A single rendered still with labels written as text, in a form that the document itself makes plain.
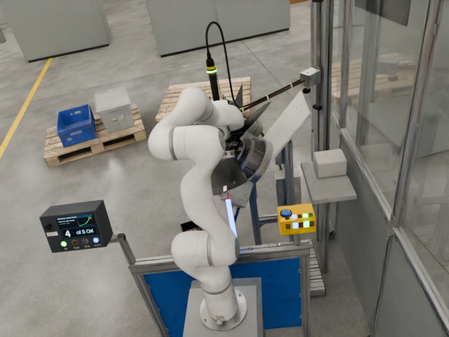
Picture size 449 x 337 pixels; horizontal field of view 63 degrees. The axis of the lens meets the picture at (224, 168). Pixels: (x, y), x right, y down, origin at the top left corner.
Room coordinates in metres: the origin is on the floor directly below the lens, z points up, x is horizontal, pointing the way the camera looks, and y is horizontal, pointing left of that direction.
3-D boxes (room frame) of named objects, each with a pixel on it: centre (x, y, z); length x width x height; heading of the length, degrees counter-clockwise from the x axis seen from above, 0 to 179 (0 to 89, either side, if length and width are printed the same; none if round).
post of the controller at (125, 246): (1.28, 0.54, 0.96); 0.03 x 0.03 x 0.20; 85
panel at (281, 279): (1.24, 0.11, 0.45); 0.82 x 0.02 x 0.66; 85
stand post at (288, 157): (1.69, -0.37, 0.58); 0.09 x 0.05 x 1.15; 175
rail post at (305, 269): (1.20, -0.32, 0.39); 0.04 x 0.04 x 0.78; 85
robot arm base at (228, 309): (0.87, 0.10, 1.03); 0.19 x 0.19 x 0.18
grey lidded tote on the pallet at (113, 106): (4.34, 1.22, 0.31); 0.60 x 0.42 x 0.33; 13
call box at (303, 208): (1.20, -0.28, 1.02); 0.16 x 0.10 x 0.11; 85
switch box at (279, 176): (1.78, -0.37, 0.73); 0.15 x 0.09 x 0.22; 85
